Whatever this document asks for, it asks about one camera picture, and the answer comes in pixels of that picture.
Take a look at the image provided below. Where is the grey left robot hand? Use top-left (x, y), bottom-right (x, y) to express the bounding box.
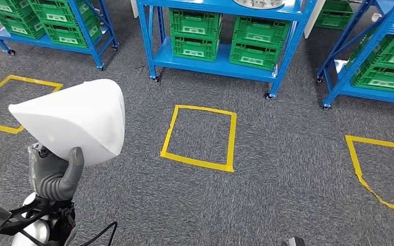
top-left (28, 142), bottom-right (85, 202)

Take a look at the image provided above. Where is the white plastic cover part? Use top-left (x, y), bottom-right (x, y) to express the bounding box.
top-left (8, 78), bottom-right (126, 167)

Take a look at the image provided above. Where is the blue metal shelf rack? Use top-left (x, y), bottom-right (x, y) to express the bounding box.
top-left (0, 0), bottom-right (120, 71)
top-left (316, 0), bottom-right (394, 110)
top-left (135, 0), bottom-right (318, 101)

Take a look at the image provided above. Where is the yellow floor tape square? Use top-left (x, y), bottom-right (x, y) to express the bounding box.
top-left (0, 74), bottom-right (64, 135)

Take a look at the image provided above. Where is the grey wheel hubcap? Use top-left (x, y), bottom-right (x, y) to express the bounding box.
top-left (232, 0), bottom-right (286, 10)

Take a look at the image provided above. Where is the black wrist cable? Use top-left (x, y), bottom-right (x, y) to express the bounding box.
top-left (80, 221), bottom-right (119, 246)

